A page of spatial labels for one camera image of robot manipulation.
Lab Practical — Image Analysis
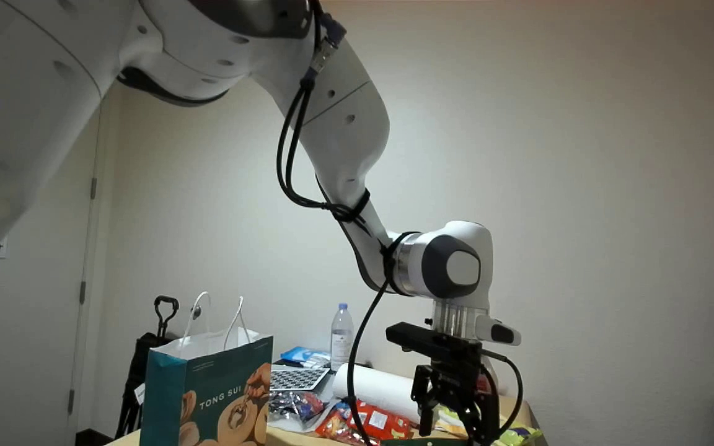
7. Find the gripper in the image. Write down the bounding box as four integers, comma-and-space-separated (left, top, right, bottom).
410, 356, 501, 446

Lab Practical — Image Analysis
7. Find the teal paper carry bag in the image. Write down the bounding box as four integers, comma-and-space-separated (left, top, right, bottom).
139, 291, 274, 446

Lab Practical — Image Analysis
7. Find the yellow snack packet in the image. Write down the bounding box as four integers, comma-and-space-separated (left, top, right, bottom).
434, 405, 473, 438

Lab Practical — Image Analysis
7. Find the red snack packet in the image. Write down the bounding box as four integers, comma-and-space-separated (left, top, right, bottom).
315, 400, 415, 446

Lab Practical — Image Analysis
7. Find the green snack packet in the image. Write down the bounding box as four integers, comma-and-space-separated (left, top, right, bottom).
497, 423, 545, 446

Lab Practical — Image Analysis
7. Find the white paper roll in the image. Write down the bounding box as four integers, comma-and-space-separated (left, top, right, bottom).
332, 363, 423, 426

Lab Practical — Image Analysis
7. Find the clear plastic water bottle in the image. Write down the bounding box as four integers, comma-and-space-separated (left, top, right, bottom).
330, 303, 355, 372

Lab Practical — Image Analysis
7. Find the checkerboard calibration sheet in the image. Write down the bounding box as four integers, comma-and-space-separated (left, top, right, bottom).
270, 367, 332, 393

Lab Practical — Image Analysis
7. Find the blue packet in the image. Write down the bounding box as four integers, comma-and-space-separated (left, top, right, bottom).
280, 346, 332, 369

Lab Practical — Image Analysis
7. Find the black folded stand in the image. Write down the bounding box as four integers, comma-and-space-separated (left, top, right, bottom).
115, 295, 180, 439

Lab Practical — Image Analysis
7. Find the white door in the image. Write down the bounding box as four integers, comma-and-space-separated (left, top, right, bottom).
0, 102, 102, 446

